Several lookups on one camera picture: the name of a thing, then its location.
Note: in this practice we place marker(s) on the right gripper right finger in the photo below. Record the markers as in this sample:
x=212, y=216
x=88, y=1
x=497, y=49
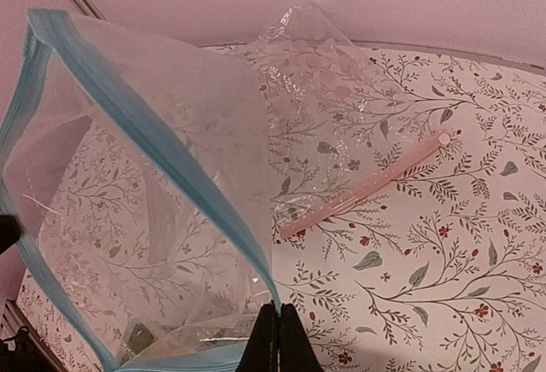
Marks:
x=295, y=350

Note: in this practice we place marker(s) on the blue zipper clear bag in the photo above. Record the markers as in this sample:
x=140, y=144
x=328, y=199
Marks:
x=138, y=169

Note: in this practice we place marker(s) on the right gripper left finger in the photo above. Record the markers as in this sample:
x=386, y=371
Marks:
x=262, y=346

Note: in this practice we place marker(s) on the pink zipper clear bag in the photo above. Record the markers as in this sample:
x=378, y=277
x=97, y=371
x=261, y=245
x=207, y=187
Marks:
x=340, y=128

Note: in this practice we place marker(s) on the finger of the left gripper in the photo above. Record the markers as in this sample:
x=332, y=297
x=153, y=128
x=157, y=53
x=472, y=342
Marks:
x=10, y=231

